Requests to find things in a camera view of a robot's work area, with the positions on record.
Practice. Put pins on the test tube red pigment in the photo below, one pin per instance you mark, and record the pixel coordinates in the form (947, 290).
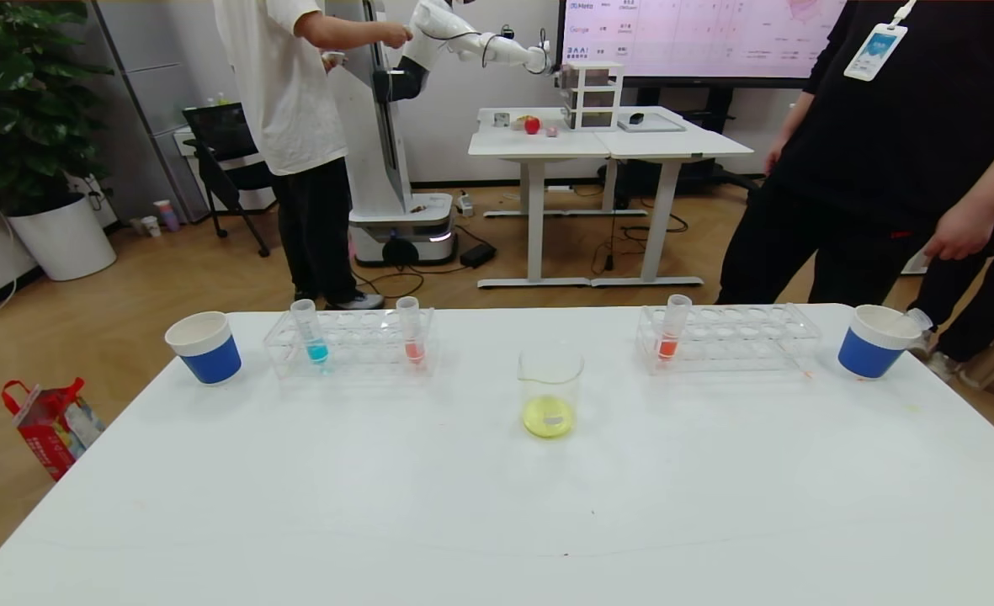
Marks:
(669, 343)
(412, 345)

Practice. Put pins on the test tube yellow pigment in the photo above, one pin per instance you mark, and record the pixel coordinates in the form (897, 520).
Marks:
(917, 320)

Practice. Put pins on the clear glass beaker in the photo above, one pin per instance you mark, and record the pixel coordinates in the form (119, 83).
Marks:
(550, 417)

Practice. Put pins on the clear acrylic test tube rack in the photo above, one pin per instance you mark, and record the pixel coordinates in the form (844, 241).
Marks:
(741, 337)
(353, 337)

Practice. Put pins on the test tube blue pigment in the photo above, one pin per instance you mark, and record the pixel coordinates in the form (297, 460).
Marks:
(311, 332)

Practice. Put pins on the black power adapter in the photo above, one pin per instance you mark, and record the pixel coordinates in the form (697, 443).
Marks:
(478, 254)

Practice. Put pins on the white power strip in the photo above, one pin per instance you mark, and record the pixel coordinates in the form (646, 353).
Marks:
(464, 203)

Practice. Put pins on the white standing desk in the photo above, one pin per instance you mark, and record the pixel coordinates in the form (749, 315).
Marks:
(682, 143)
(539, 143)

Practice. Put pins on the white humanoid robot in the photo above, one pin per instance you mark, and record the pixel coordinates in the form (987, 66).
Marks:
(379, 168)

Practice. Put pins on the red apple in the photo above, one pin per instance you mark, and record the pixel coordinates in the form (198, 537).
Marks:
(532, 125)

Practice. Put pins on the clear drawer organizer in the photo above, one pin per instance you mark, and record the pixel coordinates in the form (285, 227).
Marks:
(596, 93)

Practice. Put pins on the grey flat tray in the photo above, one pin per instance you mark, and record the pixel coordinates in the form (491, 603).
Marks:
(656, 124)

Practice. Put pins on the black screen stand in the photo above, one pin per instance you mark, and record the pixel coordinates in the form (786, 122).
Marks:
(698, 172)

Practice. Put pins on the person in white shirt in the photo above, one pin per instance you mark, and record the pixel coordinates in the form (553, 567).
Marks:
(295, 101)

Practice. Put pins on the blue white paper cup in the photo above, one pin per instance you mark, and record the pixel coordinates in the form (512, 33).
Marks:
(210, 358)
(871, 353)

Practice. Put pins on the black office chair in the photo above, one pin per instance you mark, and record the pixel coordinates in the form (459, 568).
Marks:
(219, 130)

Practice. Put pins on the pink plastic cup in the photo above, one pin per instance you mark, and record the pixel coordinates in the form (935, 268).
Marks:
(167, 215)

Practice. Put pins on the small white paper cup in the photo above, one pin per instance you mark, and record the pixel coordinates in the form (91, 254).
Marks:
(151, 225)

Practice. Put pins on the grey metal cabinet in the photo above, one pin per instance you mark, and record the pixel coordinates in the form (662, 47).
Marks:
(151, 76)

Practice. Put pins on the person in black clothes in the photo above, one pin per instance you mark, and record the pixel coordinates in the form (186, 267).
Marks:
(884, 126)

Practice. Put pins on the white planter pot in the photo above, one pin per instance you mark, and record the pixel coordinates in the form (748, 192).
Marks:
(63, 240)

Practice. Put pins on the white ID badge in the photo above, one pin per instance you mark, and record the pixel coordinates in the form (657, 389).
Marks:
(875, 52)

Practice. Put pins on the red gift bag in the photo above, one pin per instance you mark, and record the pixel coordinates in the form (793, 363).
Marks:
(50, 438)

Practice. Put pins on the green leafy plant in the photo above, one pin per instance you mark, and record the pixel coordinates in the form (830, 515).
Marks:
(17, 84)

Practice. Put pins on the large wall display screen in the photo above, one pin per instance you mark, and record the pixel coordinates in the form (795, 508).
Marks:
(698, 38)

